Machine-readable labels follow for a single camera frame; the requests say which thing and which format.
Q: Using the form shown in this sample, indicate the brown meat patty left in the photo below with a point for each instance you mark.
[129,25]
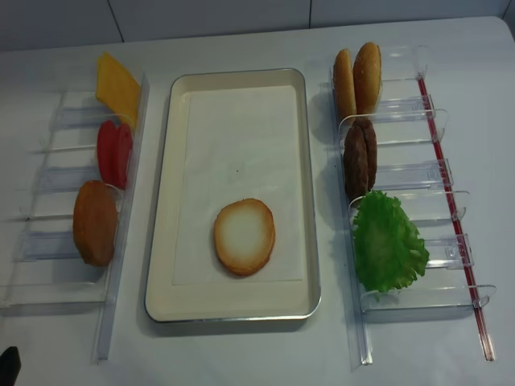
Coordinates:
[355,163]

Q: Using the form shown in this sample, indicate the brown meat patty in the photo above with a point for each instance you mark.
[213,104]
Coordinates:
[355,163]
[370,138]

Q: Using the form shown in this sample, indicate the brown meat patty right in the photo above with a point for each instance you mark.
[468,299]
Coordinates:
[370,138]

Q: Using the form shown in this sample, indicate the green lettuce leaf in rack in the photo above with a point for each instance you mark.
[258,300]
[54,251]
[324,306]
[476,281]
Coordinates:
[390,254]

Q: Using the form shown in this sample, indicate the red tomato slice right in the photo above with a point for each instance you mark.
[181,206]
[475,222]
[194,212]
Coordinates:
[122,151]

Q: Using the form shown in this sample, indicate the red tomato slice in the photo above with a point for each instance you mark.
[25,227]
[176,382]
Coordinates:
[122,151]
[107,152]

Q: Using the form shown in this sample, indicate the red tomato slice left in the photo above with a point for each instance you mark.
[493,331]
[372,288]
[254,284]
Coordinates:
[107,152]

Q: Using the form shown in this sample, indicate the yellow cheese slice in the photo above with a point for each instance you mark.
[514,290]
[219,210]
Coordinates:
[117,89]

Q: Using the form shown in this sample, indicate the toasted bun bottom slice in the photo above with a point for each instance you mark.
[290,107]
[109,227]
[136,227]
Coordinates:
[244,236]

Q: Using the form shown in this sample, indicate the white paper tray liner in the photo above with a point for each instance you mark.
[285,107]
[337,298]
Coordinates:
[241,143]

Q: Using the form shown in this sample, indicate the cream metal tray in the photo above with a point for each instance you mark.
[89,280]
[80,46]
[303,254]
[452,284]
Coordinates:
[239,299]

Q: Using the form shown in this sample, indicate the sesame bun slice left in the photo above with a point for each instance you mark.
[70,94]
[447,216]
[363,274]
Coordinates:
[343,84]

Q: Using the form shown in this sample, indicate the sesame bun slice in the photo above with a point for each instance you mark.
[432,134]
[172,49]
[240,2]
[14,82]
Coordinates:
[367,78]
[343,84]

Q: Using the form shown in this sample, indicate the clear acrylic right rack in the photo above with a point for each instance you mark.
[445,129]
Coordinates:
[407,168]

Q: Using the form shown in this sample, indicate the clear acrylic rack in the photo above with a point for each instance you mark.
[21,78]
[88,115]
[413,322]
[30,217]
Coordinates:
[48,151]
[407,168]

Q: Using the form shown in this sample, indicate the sesame bun slice right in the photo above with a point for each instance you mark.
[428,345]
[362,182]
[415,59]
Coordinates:
[367,78]

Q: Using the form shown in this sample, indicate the brown bun on left rack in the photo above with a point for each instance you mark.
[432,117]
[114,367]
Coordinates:
[95,223]

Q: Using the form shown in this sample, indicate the clear acrylic left rack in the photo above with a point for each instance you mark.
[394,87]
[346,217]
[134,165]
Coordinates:
[48,151]

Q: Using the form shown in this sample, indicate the black object at corner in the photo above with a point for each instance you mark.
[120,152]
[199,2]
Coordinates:
[10,362]

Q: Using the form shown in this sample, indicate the red rack rail strip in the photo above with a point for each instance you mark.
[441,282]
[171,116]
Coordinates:
[485,339]

